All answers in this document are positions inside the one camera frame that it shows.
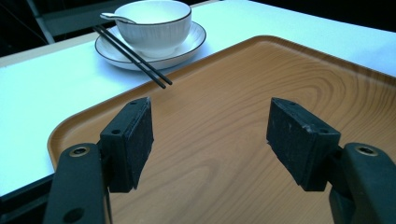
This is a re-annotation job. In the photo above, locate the black chopstick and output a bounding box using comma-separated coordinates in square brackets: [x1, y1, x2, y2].
[96, 24, 174, 86]
[92, 25, 167, 90]

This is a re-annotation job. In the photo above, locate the grey metal stand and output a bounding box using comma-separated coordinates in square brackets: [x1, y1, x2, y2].
[25, 0, 57, 45]

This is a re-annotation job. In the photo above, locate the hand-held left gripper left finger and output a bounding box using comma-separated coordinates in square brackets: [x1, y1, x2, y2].
[42, 96, 155, 224]

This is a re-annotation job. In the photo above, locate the white spoon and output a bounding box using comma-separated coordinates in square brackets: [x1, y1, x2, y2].
[99, 12, 138, 25]

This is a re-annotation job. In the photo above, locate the white black-rimmed plate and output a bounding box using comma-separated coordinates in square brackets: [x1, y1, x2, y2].
[94, 21, 207, 72]

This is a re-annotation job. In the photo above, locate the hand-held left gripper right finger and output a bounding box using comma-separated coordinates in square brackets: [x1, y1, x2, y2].
[265, 97, 396, 224]

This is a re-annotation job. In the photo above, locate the wooden tray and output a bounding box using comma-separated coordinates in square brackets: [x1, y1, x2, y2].
[47, 35, 396, 224]

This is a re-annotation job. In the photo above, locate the white ribbed bowl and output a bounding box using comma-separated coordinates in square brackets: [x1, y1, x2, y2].
[113, 0, 192, 59]

